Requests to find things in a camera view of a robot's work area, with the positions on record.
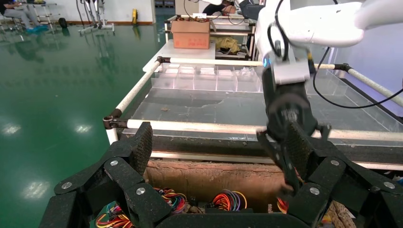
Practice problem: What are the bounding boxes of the power supply with coloured wires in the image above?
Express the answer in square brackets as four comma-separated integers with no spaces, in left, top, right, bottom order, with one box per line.
[95,204,134,228]
[154,187,189,215]
[211,189,248,212]

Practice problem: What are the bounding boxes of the brown fibre cardboard box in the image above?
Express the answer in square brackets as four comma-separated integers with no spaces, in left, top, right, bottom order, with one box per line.
[144,160,357,228]

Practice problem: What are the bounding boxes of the orange cardboard carton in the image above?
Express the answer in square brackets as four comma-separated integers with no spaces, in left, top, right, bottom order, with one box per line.
[170,19,211,50]

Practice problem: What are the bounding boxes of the bent-over person in black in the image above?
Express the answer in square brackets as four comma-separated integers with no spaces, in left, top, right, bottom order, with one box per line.
[201,0,237,16]

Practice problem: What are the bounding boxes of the white wheeled equipment stand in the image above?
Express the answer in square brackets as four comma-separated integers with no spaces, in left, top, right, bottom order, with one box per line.
[75,0,116,35]

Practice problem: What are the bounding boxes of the metal shelf rack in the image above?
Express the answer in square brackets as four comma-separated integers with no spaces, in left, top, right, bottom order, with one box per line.
[163,14,258,60]

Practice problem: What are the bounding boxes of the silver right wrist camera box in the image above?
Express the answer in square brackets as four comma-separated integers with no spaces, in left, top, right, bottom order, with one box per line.
[271,58,312,86]

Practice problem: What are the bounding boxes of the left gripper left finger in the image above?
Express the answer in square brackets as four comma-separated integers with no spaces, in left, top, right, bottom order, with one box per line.
[39,122,172,228]

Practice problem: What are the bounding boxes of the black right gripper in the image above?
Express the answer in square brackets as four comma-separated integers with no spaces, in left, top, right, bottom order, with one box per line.
[256,67,332,194]

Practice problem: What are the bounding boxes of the yellow cloth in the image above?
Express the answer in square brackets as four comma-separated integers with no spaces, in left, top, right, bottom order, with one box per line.
[210,36,241,54]

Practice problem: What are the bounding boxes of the seated person in grey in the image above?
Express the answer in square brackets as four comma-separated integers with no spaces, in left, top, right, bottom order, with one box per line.
[0,0,50,35]

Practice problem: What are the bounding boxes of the white pipe rack frame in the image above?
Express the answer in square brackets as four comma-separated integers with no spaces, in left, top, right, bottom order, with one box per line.
[102,56,403,172]

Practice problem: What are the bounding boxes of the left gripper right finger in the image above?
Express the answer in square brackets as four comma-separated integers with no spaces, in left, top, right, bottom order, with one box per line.
[285,121,403,228]

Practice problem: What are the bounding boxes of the clear acrylic divider tray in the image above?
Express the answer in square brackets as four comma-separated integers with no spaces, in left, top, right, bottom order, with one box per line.
[121,63,403,140]

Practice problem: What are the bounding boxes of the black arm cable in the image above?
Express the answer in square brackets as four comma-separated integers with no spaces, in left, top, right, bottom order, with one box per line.
[267,0,291,63]
[312,46,403,110]

